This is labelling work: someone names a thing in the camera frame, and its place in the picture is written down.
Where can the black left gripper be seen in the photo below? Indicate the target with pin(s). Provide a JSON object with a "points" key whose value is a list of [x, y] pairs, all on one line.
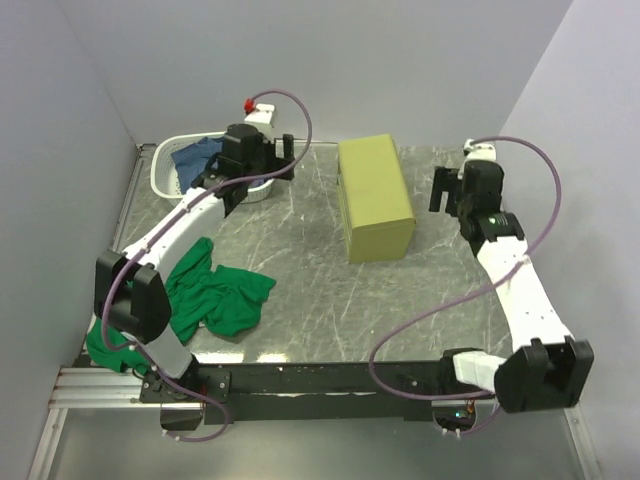
{"points": [[270, 148]]}

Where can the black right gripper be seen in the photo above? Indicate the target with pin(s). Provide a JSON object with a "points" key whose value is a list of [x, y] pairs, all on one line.
{"points": [[445, 180]]}

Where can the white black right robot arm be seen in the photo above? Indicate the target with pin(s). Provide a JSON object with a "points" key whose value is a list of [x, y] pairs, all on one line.
{"points": [[548, 368]]}

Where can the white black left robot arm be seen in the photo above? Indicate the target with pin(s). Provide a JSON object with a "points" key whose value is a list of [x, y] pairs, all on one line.
{"points": [[130, 297]]}

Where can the yellow-green metal tool cabinet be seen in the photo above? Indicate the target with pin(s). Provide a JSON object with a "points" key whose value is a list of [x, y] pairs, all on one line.
{"points": [[376, 211]]}

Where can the blue checked shirt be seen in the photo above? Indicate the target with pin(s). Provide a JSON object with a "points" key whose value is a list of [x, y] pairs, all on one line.
{"points": [[190, 161]]}

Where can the white plastic laundry basket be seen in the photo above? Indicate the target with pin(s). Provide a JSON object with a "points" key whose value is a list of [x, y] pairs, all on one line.
{"points": [[164, 180]]}

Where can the green cloth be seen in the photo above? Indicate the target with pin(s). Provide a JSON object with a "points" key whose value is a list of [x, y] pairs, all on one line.
{"points": [[225, 300]]}

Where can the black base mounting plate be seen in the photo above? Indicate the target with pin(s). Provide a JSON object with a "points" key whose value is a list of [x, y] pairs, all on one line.
{"points": [[318, 391]]}

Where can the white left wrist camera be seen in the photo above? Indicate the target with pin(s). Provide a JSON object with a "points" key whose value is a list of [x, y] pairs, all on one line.
{"points": [[261, 116]]}

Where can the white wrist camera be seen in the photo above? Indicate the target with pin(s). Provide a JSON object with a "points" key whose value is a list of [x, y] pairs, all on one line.
{"points": [[479, 151], [261, 116]]}

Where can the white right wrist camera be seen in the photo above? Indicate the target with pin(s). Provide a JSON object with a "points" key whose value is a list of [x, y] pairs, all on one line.
{"points": [[479, 151]]}

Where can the aluminium frame rail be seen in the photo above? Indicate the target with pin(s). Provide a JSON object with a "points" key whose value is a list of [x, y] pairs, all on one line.
{"points": [[97, 388]]}

